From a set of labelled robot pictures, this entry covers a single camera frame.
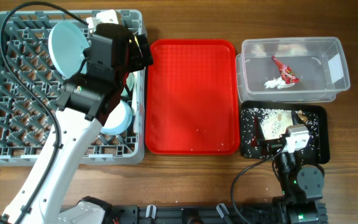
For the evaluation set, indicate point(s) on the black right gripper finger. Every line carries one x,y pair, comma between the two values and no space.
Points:
257,136
295,118

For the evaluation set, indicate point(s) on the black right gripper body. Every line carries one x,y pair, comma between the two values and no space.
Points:
271,144

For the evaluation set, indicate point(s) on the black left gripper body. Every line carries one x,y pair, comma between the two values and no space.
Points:
124,71

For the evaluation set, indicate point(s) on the rice and food scraps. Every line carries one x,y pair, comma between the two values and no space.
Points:
274,122

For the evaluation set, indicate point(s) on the white napkin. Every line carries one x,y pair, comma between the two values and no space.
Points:
278,83

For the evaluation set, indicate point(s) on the red snack wrapper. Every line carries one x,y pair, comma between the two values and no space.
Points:
285,72

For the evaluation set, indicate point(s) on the light blue plate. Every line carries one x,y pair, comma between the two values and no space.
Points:
66,43

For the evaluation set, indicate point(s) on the small green bowl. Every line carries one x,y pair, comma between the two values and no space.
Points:
118,120

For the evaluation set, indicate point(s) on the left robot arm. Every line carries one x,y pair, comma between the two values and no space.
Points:
42,194

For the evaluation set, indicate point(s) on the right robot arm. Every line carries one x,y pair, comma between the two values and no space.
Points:
302,185

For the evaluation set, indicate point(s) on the grey dishwasher rack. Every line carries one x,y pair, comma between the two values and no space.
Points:
29,83

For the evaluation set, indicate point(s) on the black tray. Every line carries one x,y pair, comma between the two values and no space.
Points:
323,156

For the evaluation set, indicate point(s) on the clear plastic bin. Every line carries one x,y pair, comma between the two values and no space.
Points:
318,62

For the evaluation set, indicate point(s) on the red plastic tray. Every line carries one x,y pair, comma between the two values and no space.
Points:
192,105

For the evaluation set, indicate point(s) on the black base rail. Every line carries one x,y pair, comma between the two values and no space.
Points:
197,214

